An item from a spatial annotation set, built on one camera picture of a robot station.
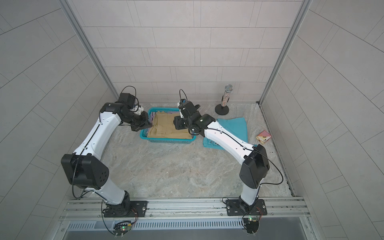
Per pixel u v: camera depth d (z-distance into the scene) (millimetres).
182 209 725
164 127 908
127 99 635
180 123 672
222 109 1119
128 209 654
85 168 424
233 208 709
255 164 429
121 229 654
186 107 570
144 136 891
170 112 995
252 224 679
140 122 695
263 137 964
